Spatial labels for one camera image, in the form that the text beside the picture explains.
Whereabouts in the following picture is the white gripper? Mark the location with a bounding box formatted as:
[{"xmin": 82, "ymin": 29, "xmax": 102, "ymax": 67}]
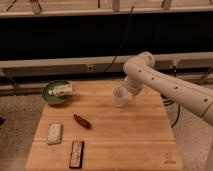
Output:
[{"xmin": 124, "ymin": 77, "xmax": 143, "ymax": 104}]

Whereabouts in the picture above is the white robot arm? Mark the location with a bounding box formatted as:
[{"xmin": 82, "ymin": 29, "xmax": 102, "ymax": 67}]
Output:
[{"xmin": 123, "ymin": 52, "xmax": 213, "ymax": 127}]

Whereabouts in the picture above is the wooden cutting board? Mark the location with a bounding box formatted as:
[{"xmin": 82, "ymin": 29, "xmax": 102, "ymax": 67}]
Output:
[{"xmin": 26, "ymin": 80, "xmax": 182, "ymax": 171}]

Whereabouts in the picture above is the dark red chili pepper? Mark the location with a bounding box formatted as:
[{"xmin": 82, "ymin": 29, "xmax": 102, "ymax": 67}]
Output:
[{"xmin": 74, "ymin": 114, "xmax": 90, "ymax": 129}]

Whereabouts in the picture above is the white tube in bowl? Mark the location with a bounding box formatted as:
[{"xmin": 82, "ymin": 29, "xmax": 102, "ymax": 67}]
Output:
[{"xmin": 48, "ymin": 84, "xmax": 73, "ymax": 97}]

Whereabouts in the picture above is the green bowl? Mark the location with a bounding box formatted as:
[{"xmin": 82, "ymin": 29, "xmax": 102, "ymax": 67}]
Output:
[{"xmin": 42, "ymin": 80, "xmax": 74, "ymax": 105}]

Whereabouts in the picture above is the white wrapped packet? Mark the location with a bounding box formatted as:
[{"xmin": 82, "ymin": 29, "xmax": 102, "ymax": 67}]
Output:
[{"xmin": 47, "ymin": 123, "xmax": 63, "ymax": 145}]

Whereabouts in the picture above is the black hanging cable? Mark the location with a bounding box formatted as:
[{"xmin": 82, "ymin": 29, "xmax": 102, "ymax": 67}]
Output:
[{"xmin": 101, "ymin": 4, "xmax": 136, "ymax": 74}]

